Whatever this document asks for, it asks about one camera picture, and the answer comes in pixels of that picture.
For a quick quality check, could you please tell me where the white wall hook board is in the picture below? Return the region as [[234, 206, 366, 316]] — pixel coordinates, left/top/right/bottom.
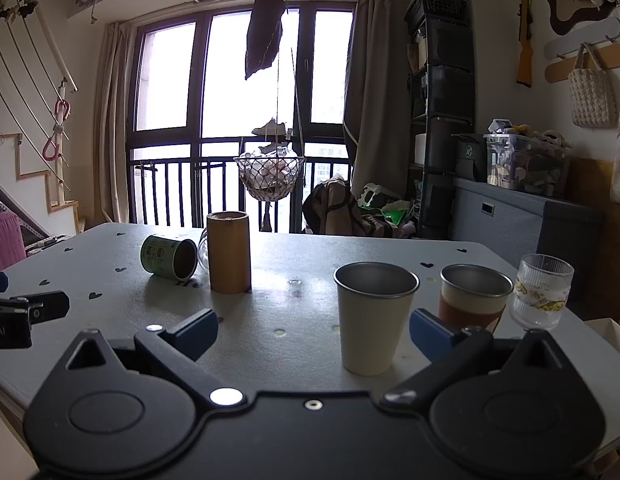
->
[[543, 16, 620, 62]]

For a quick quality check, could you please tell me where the black balcony railing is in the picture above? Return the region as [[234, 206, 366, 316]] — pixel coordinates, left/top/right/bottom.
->
[[128, 156, 351, 233]]

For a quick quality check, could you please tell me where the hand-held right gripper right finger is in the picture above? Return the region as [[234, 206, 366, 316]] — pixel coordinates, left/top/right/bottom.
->
[[382, 309, 566, 411]]

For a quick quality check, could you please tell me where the green tin cup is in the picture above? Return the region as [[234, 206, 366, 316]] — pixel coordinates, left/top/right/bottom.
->
[[140, 233, 199, 281]]

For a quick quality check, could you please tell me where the pile of clothes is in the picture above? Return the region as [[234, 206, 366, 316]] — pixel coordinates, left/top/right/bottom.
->
[[303, 174, 417, 239]]

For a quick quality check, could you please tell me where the clear plastic storage bin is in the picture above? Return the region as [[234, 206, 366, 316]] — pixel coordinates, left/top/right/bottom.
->
[[483, 132, 574, 197]]

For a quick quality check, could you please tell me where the white paper cup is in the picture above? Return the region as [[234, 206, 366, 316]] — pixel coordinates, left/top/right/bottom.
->
[[333, 261, 421, 377]]

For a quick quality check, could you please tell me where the brown cardboard tube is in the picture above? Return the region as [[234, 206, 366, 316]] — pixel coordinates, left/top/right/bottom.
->
[[206, 210, 253, 295]]

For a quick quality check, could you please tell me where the hanging net basket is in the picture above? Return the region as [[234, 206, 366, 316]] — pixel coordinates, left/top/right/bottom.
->
[[233, 154, 309, 207]]

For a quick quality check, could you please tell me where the wooden staircase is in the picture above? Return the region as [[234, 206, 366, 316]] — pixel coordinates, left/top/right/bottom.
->
[[0, 132, 88, 241]]

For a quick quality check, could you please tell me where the clear glass jar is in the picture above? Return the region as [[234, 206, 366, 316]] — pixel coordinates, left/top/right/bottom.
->
[[196, 227, 211, 272]]

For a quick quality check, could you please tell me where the white sneaker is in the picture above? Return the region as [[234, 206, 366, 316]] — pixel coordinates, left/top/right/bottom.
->
[[251, 117, 293, 137]]

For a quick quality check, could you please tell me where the wooden toy rifle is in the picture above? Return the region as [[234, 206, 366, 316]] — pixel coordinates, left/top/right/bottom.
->
[[515, 0, 537, 89]]

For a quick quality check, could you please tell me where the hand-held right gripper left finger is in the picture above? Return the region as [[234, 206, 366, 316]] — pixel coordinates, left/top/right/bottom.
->
[[64, 308, 245, 416]]

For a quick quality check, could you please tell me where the brown paper cup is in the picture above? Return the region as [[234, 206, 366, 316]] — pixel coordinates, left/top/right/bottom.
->
[[438, 263, 515, 337]]

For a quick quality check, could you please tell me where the cream crochet tote bag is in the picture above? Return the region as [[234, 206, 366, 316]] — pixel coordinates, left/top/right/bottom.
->
[[568, 42, 619, 129]]

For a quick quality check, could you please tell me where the pink cloth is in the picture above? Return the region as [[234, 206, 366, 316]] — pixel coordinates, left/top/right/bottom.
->
[[0, 211, 26, 274]]

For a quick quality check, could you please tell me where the grey cabinet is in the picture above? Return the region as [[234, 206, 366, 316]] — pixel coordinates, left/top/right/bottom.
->
[[451, 176, 607, 302]]

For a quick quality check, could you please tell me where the black storage shelf rack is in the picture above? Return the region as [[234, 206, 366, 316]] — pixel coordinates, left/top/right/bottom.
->
[[404, 0, 477, 241]]

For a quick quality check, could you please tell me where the beige curtain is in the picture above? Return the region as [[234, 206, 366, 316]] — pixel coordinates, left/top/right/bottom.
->
[[96, 21, 136, 226], [342, 0, 415, 202]]

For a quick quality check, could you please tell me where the dark hanging cloth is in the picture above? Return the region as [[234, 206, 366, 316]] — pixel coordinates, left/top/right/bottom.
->
[[244, 0, 287, 81]]

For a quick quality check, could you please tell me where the ribbed clear glass cup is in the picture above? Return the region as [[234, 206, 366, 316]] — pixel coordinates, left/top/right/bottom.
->
[[509, 253, 575, 331]]

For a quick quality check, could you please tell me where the white cardboard box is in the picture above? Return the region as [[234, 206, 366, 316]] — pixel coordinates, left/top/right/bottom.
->
[[584, 317, 620, 362]]

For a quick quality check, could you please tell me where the wooden wall hook board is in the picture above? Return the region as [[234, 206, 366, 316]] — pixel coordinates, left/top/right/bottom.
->
[[544, 42, 620, 84]]

